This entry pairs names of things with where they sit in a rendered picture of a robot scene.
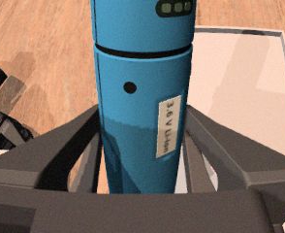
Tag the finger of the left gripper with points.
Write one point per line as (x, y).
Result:
(13, 131)

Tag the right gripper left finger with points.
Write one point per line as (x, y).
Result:
(46, 161)

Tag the shallow grey rectangular tray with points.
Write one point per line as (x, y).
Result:
(238, 80)

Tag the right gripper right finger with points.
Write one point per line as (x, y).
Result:
(238, 161)

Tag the blue screwdriver barrel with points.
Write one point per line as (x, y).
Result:
(143, 62)

